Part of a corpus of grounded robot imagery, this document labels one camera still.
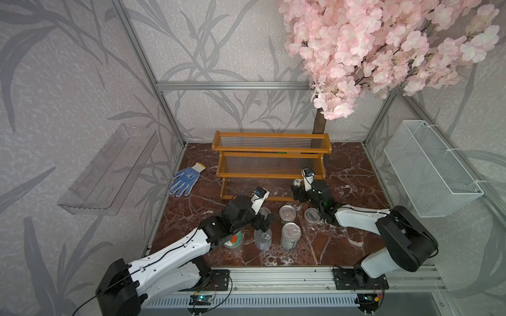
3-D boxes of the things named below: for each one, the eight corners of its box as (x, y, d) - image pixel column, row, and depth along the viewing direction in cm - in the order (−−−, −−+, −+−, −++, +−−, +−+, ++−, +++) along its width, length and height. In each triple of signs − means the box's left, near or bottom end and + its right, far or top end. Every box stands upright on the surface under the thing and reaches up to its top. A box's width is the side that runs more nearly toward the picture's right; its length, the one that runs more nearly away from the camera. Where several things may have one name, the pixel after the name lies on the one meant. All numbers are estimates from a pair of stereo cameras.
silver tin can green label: (279, 224, 89) (280, 219, 85) (278, 210, 94) (279, 205, 89) (295, 224, 89) (296, 219, 85) (293, 210, 94) (295, 205, 89)
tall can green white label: (281, 250, 83) (283, 241, 73) (280, 233, 87) (282, 222, 78) (298, 250, 83) (302, 241, 73) (296, 233, 87) (300, 222, 78)
